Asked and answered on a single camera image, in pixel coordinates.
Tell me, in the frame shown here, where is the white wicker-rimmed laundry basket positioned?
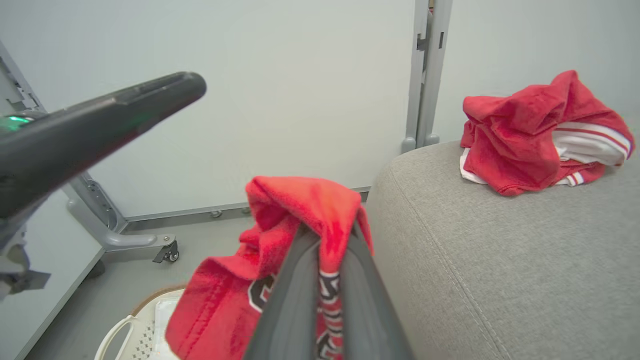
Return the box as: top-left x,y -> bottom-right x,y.
94,285 -> 187,360

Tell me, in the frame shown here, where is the grey partition foot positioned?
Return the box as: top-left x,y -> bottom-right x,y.
66,172 -> 177,263

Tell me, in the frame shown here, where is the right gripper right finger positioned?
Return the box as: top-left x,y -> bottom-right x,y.
339,221 -> 416,360

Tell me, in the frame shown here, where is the grey partition bottom rail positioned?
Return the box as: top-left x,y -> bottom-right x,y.
122,186 -> 371,234

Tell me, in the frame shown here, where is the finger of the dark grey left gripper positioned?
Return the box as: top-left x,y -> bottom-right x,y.
0,71 -> 208,219

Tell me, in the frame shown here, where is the grey double partition post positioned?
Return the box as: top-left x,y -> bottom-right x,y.
401,0 -> 454,154

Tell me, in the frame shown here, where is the red and white striped jacket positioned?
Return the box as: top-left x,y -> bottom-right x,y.
459,69 -> 636,197

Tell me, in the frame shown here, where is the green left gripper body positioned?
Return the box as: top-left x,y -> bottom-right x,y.
0,195 -> 52,301

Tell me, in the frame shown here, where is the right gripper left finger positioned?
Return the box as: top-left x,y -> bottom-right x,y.
243,225 -> 322,360

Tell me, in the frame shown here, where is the grey fabric sofa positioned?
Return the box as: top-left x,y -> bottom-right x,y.
365,112 -> 640,360

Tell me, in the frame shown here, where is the black caster wheel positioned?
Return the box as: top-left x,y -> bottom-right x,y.
152,241 -> 180,265

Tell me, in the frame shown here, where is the red garment with printed logo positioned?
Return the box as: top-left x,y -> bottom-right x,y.
165,175 -> 374,360

